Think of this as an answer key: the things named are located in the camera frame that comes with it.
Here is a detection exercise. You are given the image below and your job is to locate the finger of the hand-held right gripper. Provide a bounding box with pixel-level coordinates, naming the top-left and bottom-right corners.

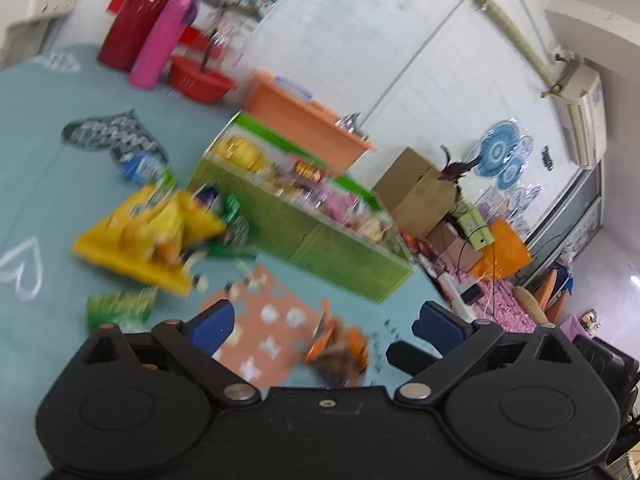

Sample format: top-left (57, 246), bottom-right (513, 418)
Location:
top-left (386, 341), bottom-right (441, 376)

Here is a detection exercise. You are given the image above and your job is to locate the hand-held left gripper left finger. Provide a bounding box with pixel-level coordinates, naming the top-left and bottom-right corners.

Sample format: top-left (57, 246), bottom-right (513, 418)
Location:
top-left (82, 300), bottom-right (262, 407)

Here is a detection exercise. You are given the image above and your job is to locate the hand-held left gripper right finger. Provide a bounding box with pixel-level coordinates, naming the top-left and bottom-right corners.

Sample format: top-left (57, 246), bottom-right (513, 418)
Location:
top-left (394, 301), bottom-right (576, 408)

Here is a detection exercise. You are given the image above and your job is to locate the orange and brown snack packet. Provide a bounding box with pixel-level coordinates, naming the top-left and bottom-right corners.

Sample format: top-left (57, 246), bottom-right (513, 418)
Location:
top-left (304, 302), bottom-right (371, 387)

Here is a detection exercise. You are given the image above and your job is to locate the green woven storage box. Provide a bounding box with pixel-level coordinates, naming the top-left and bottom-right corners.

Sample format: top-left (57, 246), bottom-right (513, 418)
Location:
top-left (190, 111), bottom-right (416, 304)

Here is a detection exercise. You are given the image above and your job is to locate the orange placemat with white flowers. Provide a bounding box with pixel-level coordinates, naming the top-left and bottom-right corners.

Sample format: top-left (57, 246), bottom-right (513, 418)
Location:
top-left (200, 264), bottom-right (331, 387)

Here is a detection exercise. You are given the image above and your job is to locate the pink floral blanket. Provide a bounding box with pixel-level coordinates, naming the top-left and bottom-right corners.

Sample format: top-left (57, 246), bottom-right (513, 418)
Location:
top-left (400, 230), bottom-right (543, 334)

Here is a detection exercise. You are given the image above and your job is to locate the small brown cardboard box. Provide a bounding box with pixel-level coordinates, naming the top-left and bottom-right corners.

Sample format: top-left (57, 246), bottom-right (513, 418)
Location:
top-left (425, 222), bottom-right (484, 272)

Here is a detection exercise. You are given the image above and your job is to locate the orange bag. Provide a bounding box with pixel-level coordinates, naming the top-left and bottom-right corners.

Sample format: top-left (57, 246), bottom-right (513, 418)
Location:
top-left (470, 217), bottom-right (534, 281)

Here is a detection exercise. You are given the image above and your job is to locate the small green snack packet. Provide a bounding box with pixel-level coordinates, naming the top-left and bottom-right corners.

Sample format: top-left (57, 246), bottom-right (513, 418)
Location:
top-left (86, 287), bottom-right (159, 334)

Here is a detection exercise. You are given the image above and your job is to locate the dark green snack packet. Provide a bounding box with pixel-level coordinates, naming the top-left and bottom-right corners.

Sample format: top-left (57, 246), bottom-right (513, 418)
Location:
top-left (200, 187), bottom-right (257, 261)

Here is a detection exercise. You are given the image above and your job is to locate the small light green box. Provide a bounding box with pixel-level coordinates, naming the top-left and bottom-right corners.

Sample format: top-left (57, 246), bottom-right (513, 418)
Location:
top-left (452, 205), bottom-right (494, 251)

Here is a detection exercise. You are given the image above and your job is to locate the yellow snack packet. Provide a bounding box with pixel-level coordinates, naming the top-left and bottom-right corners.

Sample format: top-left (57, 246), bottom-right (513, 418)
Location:
top-left (72, 185), bottom-right (227, 297)

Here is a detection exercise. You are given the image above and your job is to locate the blue snack packet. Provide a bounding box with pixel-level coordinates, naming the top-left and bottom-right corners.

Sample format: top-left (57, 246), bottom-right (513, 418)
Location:
top-left (120, 152), bottom-right (169, 187)

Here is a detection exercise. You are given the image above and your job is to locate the teal printed tablecloth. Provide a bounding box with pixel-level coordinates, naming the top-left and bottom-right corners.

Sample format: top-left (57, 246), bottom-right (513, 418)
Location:
top-left (0, 42), bottom-right (451, 480)

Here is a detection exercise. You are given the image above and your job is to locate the orange plastic basin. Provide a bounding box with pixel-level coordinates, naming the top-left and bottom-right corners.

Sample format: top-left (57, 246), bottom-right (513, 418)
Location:
top-left (243, 71), bottom-right (376, 176)

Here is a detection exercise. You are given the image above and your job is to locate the red plastic basket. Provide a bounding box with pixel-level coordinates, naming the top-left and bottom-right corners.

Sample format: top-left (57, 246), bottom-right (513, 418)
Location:
top-left (167, 56), bottom-right (236, 105)

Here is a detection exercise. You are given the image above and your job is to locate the white air conditioner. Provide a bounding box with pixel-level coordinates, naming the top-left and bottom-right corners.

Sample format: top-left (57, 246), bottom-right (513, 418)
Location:
top-left (552, 50), bottom-right (609, 170)

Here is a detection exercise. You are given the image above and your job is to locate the clear glass jar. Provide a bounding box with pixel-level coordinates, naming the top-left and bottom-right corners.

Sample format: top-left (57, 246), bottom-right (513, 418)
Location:
top-left (202, 15), bottom-right (242, 72)

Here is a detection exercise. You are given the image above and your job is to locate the pink bottle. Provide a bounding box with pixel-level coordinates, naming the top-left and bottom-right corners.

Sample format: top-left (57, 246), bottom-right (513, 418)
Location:
top-left (128, 0), bottom-right (197, 90)

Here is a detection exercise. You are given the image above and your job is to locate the white appliance with screen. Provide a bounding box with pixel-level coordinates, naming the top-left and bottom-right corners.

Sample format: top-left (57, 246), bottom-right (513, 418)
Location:
top-left (0, 0), bottom-right (87, 69)

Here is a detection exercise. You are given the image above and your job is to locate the blue round wall decoration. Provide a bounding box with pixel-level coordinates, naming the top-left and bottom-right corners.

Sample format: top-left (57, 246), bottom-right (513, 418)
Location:
top-left (475, 119), bottom-right (523, 180)

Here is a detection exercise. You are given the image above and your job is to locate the white wall pipe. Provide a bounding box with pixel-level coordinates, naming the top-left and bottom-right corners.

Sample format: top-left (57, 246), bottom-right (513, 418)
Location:
top-left (430, 0), bottom-right (567, 97)

